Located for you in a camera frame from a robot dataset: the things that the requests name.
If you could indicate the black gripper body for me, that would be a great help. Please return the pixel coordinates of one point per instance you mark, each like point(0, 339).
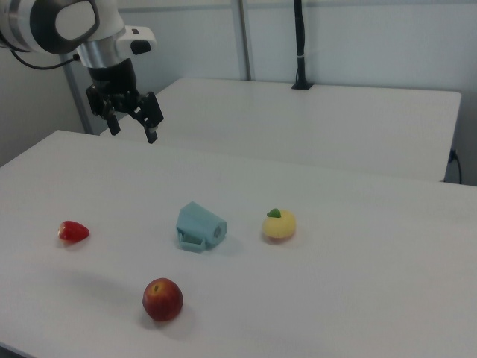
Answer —
point(112, 80)

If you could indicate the grey partition corner post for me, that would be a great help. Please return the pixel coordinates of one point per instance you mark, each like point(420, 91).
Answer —
point(244, 41)

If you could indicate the red toy apple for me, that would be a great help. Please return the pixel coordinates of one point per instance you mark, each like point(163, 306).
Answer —
point(163, 300)

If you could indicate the teal faceted plastic mug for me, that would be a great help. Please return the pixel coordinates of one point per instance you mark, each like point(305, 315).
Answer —
point(197, 222)

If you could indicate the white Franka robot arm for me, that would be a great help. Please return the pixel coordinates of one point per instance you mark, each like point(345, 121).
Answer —
point(104, 22)

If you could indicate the yellow toy fruit green leaf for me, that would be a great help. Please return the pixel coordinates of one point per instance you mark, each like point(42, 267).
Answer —
point(279, 225)

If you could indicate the black pole stand with base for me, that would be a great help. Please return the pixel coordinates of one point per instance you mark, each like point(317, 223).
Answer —
point(300, 44)

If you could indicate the grey partition end post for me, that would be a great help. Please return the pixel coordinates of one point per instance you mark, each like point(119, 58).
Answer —
point(76, 100)

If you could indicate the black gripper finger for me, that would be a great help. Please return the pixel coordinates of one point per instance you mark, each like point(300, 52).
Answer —
point(151, 136)
point(114, 127)

